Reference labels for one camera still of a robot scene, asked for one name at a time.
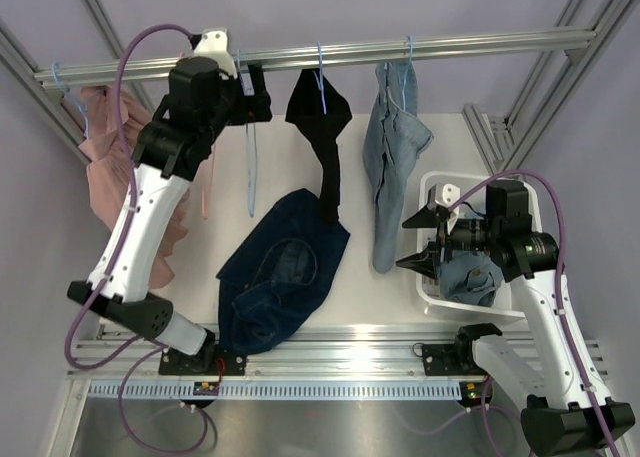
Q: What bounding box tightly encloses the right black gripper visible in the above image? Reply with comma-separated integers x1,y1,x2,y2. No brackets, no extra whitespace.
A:
397,204,501,280

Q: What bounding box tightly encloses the light blue wire hanger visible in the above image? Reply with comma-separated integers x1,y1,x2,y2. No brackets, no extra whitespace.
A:
235,50,258,218

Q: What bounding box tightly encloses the light blue denim skirt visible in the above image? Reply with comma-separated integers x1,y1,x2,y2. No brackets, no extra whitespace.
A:
437,251,504,308

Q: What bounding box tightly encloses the pink wire hanger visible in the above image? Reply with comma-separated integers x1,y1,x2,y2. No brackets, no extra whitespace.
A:
177,51,216,221

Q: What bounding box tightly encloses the dark blue denim skirt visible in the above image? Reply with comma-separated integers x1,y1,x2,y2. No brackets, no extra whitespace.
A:
217,188,350,355

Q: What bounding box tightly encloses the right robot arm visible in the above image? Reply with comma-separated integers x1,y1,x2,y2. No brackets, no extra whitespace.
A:
396,178,636,456

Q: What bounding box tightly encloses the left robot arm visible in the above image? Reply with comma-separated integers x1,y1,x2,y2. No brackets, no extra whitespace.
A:
67,57,273,375

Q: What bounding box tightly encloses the blue hanger of pale denim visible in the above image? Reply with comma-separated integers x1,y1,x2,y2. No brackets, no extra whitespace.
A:
382,35,418,116

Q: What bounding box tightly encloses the blue hanger of pink dress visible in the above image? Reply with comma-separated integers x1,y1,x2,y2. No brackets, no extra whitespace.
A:
51,62,91,140

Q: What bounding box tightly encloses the white plastic basket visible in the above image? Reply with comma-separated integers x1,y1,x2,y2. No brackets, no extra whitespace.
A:
415,171,543,327

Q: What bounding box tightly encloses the black garment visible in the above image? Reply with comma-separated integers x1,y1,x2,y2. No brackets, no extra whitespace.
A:
285,69,352,225

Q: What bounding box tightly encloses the pale blue denim garment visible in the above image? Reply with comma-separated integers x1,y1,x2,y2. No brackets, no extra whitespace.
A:
362,63,433,273

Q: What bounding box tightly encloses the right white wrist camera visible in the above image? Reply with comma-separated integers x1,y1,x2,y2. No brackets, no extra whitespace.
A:
427,183,461,228

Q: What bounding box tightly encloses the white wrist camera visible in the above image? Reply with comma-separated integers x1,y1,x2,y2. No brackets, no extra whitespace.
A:
427,183,461,228
192,28,238,79

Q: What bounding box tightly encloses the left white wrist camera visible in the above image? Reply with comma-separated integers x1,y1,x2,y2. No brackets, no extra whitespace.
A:
192,28,238,79

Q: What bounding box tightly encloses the aluminium frame right post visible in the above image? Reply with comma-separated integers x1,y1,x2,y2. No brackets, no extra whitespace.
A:
462,0,639,174

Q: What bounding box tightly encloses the aluminium frame post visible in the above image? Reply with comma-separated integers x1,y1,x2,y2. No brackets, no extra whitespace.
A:
462,0,639,174
1,0,125,163

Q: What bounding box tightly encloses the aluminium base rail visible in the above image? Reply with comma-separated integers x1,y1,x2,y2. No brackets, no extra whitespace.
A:
67,324,609,381

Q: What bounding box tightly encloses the aluminium frame left post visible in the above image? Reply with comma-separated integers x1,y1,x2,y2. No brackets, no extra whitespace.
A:
1,0,125,163

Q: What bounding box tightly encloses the aluminium hanging rail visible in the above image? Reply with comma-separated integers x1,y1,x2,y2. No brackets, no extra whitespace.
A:
56,27,596,87

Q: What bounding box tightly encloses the white slotted cable duct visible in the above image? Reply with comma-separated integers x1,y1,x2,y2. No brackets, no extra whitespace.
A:
88,380,462,401

